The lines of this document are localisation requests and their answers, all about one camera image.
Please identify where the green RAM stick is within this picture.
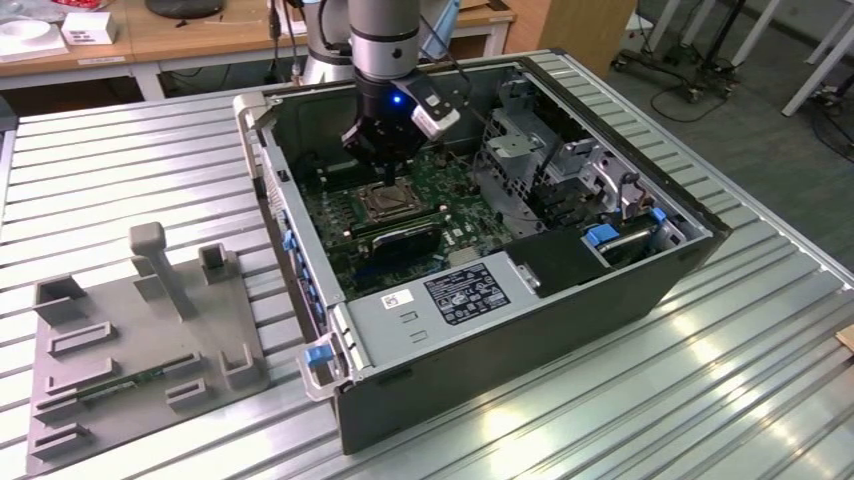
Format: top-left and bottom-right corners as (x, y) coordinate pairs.
(72, 367), (168, 401)
(346, 212), (447, 240)

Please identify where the white cardboard box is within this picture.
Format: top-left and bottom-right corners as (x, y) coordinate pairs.
(59, 12), (120, 46)

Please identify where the wooden cabinet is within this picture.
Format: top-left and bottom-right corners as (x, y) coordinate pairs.
(538, 0), (635, 79)

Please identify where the green motherboard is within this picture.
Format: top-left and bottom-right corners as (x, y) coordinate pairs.
(297, 149), (513, 296)

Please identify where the grey parts rack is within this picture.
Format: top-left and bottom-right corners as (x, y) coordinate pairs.
(24, 222), (273, 476)

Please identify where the CPU socket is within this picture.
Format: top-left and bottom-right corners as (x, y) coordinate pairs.
(357, 174), (434, 225)

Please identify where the black grey PC case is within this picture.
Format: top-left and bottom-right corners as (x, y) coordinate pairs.
(231, 48), (733, 456)

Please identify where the black hanging cable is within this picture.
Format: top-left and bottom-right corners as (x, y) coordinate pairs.
(266, 0), (303, 85)

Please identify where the black graphics card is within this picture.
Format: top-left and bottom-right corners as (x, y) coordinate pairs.
(370, 222), (442, 266)

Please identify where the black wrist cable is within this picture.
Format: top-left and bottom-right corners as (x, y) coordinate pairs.
(417, 12), (486, 121)

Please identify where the grey metal drive cage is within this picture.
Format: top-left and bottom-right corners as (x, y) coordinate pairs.
(474, 67), (679, 251)

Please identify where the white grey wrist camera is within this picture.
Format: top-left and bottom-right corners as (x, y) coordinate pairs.
(407, 99), (465, 140)

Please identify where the blue case latch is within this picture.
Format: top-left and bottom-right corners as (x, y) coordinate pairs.
(301, 344), (334, 370)

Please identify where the blue drive latch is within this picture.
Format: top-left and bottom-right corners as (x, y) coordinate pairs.
(578, 223), (621, 250)

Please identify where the grey power supply unit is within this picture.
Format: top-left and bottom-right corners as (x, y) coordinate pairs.
(331, 251), (541, 374)

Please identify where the black wheeled stand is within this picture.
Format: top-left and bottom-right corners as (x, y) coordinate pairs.
(610, 0), (742, 104)

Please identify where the wooden block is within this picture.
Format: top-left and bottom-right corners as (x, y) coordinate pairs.
(833, 322), (854, 362)

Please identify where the white foam tray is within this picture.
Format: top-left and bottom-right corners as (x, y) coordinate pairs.
(0, 18), (70, 64)

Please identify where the wooden desk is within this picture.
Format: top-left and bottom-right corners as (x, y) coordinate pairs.
(0, 0), (519, 104)

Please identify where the silver green CPU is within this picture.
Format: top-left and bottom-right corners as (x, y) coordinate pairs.
(370, 188), (410, 214)

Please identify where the metal socket cover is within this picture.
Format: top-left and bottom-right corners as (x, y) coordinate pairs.
(359, 175), (434, 224)

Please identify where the black round base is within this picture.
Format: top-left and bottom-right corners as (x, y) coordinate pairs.
(144, 0), (226, 19)

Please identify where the silver chipset heatsink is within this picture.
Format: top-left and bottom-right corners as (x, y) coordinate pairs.
(446, 248), (489, 269)

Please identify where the white table frame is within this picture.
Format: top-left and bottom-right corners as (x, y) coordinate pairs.
(780, 0), (854, 119)

